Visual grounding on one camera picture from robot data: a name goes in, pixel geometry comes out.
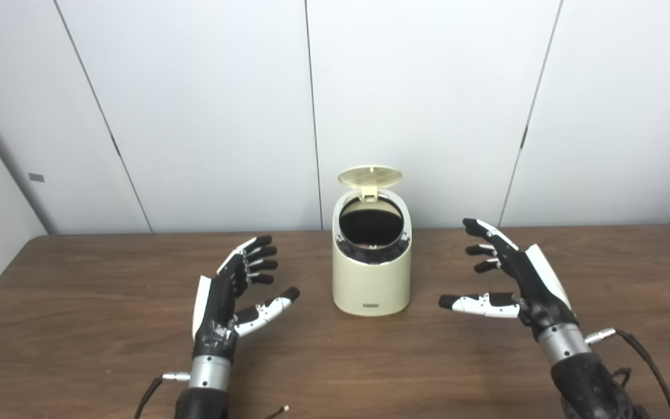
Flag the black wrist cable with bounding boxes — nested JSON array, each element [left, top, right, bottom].
[[585, 328, 670, 419], [134, 372, 190, 419]]

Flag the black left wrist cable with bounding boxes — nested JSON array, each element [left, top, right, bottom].
[[134, 372, 190, 419]]

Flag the cream-colored desktop bin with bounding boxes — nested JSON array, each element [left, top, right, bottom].
[[332, 189, 412, 317]]

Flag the round cream bin lid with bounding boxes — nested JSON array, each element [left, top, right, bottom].
[[338, 165, 404, 203]]

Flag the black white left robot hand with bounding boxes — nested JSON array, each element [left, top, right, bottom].
[[192, 235, 301, 363]]

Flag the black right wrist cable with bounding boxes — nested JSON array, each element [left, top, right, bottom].
[[585, 328, 670, 419]]

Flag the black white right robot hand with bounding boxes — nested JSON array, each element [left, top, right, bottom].
[[439, 218, 580, 341]]

